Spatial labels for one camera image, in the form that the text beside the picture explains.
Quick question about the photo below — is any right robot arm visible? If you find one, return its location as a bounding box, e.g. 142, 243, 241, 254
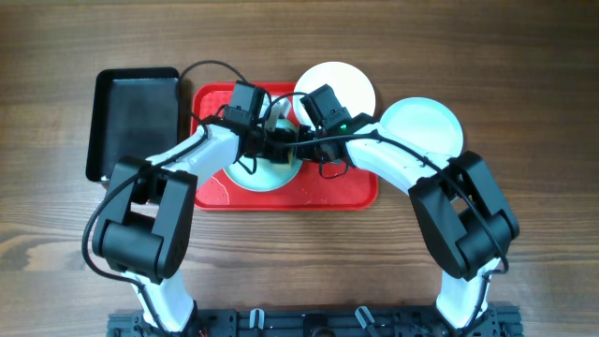
297, 113, 519, 334

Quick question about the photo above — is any green yellow sponge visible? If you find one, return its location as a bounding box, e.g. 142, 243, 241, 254
265, 97, 292, 132

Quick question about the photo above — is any black plastic tray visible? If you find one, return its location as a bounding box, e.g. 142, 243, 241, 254
85, 67, 180, 183

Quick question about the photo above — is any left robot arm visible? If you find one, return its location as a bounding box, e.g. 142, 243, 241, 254
81, 106, 299, 336

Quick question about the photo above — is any light blue plate yellow stain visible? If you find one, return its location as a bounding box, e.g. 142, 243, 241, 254
224, 120, 302, 192

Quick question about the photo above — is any red plastic tray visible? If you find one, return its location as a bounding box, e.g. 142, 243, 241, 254
189, 81, 379, 212

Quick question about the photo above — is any white plate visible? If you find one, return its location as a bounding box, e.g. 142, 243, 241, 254
293, 62, 376, 128

